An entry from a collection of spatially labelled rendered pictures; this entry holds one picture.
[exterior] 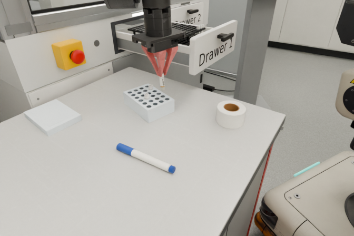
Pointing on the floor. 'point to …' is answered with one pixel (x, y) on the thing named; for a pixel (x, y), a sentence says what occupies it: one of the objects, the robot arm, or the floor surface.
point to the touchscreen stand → (254, 48)
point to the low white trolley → (135, 166)
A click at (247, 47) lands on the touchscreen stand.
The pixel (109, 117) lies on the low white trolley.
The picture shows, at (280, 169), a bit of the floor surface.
